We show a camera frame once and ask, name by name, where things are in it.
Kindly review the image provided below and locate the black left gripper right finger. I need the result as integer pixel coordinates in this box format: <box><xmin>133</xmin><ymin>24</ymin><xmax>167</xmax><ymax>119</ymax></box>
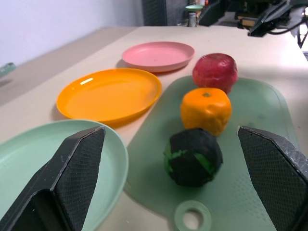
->
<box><xmin>237</xmin><ymin>125</ymin><xmax>308</xmax><ymax>231</ymax></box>

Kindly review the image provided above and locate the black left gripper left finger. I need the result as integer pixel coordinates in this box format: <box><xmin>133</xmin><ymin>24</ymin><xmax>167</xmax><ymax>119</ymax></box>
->
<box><xmin>0</xmin><ymin>126</ymin><xmax>106</xmax><ymax>231</ymax></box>

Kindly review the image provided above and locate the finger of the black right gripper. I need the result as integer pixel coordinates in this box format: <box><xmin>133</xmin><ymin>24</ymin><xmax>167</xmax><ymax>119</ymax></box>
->
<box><xmin>199</xmin><ymin>0</ymin><xmax>231</xmax><ymax>27</ymax></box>
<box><xmin>248</xmin><ymin>0</ymin><xmax>293</xmax><ymax>37</ymax></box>

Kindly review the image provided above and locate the mint green plate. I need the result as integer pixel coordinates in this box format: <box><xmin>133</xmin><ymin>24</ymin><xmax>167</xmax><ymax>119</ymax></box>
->
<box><xmin>0</xmin><ymin>119</ymin><xmax>129</xmax><ymax>231</ymax></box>

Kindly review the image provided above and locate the pink plate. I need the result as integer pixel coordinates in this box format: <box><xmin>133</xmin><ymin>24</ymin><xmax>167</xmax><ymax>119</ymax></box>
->
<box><xmin>121</xmin><ymin>41</ymin><xmax>195</xmax><ymax>73</ymax></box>

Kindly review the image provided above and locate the green fruit with black wrap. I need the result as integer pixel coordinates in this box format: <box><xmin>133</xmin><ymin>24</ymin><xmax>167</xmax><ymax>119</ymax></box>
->
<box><xmin>163</xmin><ymin>128</ymin><xmax>224</xmax><ymax>188</ymax></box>

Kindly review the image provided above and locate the orange plate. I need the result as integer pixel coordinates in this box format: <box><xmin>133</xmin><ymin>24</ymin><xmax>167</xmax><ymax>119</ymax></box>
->
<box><xmin>56</xmin><ymin>68</ymin><xmax>162</xmax><ymax>128</ymax></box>

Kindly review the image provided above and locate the orange fruit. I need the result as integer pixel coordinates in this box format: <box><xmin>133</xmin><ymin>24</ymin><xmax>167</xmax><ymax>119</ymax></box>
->
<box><xmin>180</xmin><ymin>87</ymin><xmax>232</xmax><ymax>137</ymax></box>

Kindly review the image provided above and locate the silver metal cylinder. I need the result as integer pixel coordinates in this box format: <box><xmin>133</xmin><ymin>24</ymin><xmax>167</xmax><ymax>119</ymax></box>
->
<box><xmin>188</xmin><ymin>13</ymin><xmax>199</xmax><ymax>27</ymax></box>

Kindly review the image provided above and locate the small green bowl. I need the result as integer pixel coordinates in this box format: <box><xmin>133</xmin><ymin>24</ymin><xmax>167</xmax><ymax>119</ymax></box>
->
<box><xmin>185</xmin><ymin>4</ymin><xmax>204</xmax><ymax>13</ymax></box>

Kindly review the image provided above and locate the mint green cutting board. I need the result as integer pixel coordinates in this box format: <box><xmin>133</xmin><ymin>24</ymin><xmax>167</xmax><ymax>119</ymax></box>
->
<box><xmin>124</xmin><ymin>76</ymin><xmax>300</xmax><ymax>231</ymax></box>

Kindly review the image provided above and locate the black mesh panel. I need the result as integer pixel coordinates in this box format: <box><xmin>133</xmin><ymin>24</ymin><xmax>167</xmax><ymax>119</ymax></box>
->
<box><xmin>142</xmin><ymin>0</ymin><xmax>168</xmax><ymax>26</ymax></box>

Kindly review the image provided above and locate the red apple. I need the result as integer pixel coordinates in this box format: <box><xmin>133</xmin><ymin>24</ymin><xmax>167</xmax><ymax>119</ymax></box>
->
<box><xmin>192</xmin><ymin>53</ymin><xmax>239</xmax><ymax>95</ymax></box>

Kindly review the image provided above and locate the pale green object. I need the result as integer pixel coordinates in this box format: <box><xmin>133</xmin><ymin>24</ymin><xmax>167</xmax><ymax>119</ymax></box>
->
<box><xmin>0</xmin><ymin>62</ymin><xmax>16</xmax><ymax>78</ymax></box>

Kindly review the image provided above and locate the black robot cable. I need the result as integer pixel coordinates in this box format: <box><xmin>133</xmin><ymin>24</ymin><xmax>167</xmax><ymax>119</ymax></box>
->
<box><xmin>266</xmin><ymin>4</ymin><xmax>308</xmax><ymax>50</ymax></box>

